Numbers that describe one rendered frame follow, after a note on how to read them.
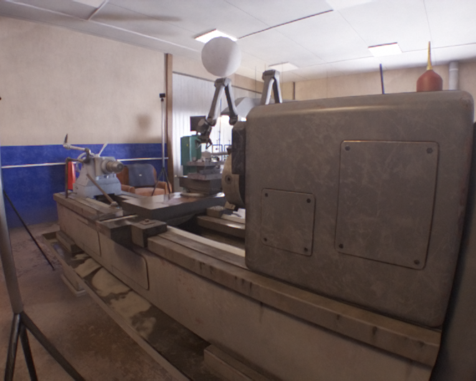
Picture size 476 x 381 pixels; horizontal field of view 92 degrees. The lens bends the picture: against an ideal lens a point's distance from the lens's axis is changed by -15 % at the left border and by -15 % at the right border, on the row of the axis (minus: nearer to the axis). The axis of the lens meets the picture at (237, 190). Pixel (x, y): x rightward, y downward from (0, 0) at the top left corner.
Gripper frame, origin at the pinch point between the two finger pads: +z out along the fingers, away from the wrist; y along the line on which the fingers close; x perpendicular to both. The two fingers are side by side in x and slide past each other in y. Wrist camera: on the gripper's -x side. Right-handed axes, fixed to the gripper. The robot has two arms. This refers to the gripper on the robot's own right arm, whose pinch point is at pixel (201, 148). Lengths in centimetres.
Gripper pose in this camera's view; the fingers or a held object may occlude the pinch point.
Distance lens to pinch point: 210.3
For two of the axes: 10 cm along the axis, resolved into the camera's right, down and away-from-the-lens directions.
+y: 8.4, 0.8, -5.3
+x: 4.7, 3.8, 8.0
